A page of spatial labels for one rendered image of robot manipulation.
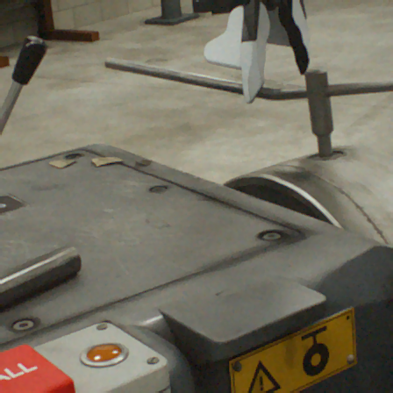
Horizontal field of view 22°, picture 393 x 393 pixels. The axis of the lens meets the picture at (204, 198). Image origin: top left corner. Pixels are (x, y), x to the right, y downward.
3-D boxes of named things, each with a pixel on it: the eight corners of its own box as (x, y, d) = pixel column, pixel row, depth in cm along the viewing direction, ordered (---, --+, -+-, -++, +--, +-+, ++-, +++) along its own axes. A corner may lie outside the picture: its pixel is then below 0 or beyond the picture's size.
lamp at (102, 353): (98, 375, 57) (96, 363, 57) (81, 362, 59) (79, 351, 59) (129, 363, 58) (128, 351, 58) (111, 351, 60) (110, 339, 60)
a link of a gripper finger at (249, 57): (204, 106, 95) (217, 19, 97) (261, 103, 92) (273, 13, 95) (190, 92, 92) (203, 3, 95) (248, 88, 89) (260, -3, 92)
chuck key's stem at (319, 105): (343, 180, 100) (329, 67, 97) (336, 186, 98) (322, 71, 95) (322, 181, 101) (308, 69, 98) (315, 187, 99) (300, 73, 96)
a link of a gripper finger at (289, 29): (268, 57, 109) (240, -6, 102) (320, 53, 106) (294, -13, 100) (262, 78, 107) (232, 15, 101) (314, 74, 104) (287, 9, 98)
